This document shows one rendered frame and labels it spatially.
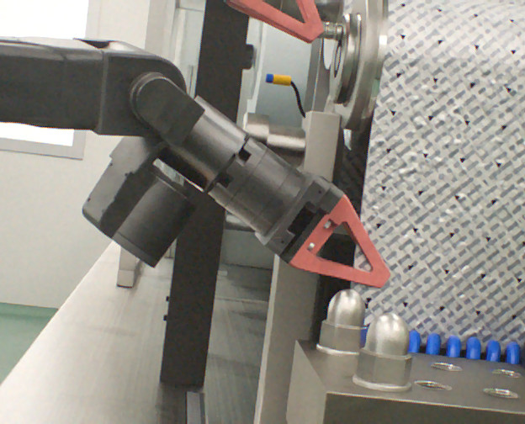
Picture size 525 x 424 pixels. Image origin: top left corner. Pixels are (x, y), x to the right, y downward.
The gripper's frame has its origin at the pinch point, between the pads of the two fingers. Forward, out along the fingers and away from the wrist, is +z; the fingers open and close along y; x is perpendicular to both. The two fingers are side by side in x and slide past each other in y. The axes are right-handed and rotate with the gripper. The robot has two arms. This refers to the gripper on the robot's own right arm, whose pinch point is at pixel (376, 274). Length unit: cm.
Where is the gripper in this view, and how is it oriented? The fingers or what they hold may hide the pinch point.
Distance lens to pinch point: 78.1
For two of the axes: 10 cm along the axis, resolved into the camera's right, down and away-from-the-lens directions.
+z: 8.0, 5.9, 1.1
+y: 0.8, 0.7, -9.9
